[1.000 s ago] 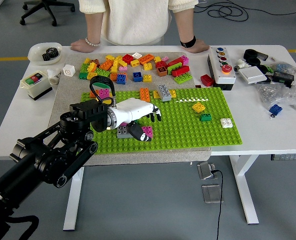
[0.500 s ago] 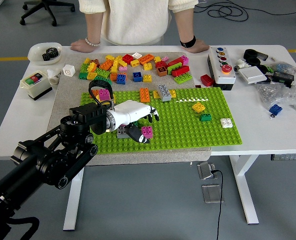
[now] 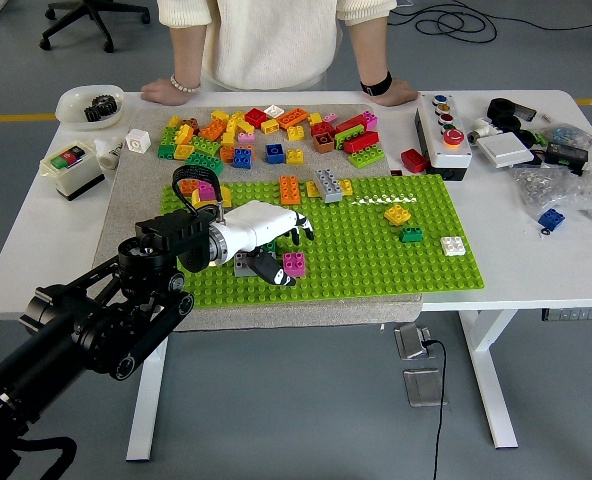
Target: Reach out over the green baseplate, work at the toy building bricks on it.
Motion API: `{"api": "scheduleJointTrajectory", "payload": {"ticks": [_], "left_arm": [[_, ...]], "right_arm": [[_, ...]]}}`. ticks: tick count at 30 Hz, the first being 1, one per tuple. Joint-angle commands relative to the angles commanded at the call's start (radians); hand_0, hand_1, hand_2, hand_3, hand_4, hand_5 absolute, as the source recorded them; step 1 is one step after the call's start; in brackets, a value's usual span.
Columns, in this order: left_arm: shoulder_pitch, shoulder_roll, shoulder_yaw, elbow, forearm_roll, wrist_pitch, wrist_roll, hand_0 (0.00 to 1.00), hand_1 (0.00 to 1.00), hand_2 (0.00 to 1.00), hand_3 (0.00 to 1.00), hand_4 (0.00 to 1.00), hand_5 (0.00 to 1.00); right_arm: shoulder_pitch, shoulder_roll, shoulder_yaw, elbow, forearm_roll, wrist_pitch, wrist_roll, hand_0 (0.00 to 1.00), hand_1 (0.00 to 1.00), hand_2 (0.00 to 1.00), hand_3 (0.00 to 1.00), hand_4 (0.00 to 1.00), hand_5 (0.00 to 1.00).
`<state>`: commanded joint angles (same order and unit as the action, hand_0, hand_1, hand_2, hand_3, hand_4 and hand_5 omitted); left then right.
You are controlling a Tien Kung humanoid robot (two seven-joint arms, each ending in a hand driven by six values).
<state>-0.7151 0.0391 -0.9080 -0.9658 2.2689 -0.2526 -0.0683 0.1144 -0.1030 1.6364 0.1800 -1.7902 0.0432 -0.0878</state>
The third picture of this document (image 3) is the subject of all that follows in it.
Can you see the metal floor socket box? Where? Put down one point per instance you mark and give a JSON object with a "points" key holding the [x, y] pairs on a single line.
{"points": [[413, 341]]}

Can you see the long yellow brick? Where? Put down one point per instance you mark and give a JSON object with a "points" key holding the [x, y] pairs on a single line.
{"points": [[230, 132]]}

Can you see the long red brick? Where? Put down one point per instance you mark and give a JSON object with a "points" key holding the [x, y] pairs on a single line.
{"points": [[351, 123]]}

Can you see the metal floor plate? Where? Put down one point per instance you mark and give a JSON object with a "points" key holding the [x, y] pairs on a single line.
{"points": [[423, 387]]}

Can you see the person's right hand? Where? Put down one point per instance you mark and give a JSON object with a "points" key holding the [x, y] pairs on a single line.
{"points": [[163, 93]]}

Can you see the red two-by-two brick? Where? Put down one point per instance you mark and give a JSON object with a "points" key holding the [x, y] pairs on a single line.
{"points": [[255, 117]]}

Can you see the black round part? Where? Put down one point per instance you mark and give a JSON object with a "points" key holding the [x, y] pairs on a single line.
{"points": [[526, 137]]}

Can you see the black gear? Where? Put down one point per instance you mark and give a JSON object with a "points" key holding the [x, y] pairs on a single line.
{"points": [[92, 114], [104, 104]]}

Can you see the red two-by-four brick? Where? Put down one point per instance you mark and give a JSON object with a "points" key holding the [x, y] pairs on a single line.
{"points": [[362, 142]]}

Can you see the white table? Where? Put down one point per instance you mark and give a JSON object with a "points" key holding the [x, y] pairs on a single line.
{"points": [[526, 270]]}

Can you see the grey-brown mat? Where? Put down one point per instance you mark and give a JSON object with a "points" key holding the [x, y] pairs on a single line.
{"points": [[276, 317]]}

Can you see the blue hollow brick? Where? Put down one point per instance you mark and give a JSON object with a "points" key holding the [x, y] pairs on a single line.
{"points": [[275, 154]]}

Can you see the blue two-by-two brick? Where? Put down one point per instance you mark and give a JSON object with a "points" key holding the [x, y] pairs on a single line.
{"points": [[242, 159], [551, 218]]}

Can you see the person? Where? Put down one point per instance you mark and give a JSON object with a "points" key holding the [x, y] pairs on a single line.
{"points": [[271, 40]]}

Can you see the white cube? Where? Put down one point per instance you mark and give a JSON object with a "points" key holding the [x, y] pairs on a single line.
{"points": [[137, 141]]}

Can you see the orange two-by-four brick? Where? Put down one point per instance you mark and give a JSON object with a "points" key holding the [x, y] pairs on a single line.
{"points": [[188, 186], [292, 118], [212, 129], [289, 190]]}

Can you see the magenta two-by-two brick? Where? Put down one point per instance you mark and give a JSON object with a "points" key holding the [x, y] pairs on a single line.
{"points": [[294, 265], [206, 191]]}

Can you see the person's left forearm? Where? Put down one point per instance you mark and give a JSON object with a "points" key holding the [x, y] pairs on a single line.
{"points": [[368, 50]]}

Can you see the white flat switch plate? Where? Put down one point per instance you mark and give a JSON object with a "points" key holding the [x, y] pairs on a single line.
{"points": [[505, 150]]}

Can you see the lime two-by-four brick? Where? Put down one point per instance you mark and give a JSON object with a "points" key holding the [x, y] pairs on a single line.
{"points": [[366, 158], [205, 145]]}

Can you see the white two-by-two brick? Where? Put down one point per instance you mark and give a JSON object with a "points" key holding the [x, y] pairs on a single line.
{"points": [[452, 245]]}

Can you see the white bowl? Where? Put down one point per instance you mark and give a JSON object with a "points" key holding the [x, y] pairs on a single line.
{"points": [[73, 117]]}

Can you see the black office chair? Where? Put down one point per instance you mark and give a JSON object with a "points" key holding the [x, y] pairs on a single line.
{"points": [[97, 9]]}

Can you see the white plug fitting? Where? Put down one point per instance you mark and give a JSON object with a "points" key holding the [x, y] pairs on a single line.
{"points": [[482, 130]]}

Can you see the small light pink brick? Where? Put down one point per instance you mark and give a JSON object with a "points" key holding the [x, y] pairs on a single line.
{"points": [[330, 118]]}

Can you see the green studded baseplate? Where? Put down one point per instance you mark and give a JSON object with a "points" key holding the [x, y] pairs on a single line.
{"points": [[376, 270]]}

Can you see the person's right forearm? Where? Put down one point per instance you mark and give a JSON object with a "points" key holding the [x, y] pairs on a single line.
{"points": [[188, 50]]}

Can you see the table height control panel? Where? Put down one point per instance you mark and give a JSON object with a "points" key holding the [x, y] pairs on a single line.
{"points": [[578, 315]]}

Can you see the white red-green switch box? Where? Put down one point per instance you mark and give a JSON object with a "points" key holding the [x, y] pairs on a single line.
{"points": [[72, 167]]}

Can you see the small yellow brick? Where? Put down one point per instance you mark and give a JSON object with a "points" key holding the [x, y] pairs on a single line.
{"points": [[315, 119], [174, 121], [312, 189]]}

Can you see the white tube fitting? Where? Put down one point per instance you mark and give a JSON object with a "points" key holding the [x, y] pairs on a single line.
{"points": [[107, 154]]}

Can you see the grey two-by-four brick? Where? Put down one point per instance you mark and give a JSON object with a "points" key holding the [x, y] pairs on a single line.
{"points": [[329, 186], [242, 267]]}

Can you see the dark green two-by-four brick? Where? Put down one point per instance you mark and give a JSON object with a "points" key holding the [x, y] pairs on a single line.
{"points": [[203, 160]]}

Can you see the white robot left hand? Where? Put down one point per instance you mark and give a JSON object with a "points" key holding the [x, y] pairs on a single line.
{"points": [[256, 225]]}

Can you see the yellow-orange brick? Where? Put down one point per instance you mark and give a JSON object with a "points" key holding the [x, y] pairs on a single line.
{"points": [[183, 134]]}

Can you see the push-button control box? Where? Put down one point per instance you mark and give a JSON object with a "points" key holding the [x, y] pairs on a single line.
{"points": [[443, 150]]}

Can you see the dark green two-by-two brick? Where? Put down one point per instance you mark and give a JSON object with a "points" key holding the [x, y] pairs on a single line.
{"points": [[411, 234], [166, 150]]}

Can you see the black adapter box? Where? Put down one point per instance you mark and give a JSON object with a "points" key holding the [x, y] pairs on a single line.
{"points": [[567, 156]]}

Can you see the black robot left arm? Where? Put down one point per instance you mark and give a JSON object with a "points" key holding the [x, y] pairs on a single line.
{"points": [[176, 235]]}

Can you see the clear bags of screws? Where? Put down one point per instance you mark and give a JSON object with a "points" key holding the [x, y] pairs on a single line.
{"points": [[561, 190]]}

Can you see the person's left hand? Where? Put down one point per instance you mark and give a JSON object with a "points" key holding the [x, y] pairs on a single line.
{"points": [[398, 94]]}

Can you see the yellow arch brick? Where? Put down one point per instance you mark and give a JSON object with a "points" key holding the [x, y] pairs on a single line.
{"points": [[226, 197]]}

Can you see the black wristwatch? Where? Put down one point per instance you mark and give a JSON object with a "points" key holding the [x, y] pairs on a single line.
{"points": [[376, 86]]}

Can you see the yellow two-by-two brick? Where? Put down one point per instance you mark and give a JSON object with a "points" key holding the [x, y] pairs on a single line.
{"points": [[397, 214], [296, 132], [294, 157], [347, 187]]}

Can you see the brown hollow brick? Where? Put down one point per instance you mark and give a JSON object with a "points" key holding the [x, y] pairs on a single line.
{"points": [[323, 143]]}

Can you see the long lime brick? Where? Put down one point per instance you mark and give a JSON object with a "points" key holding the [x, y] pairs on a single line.
{"points": [[348, 135]]}

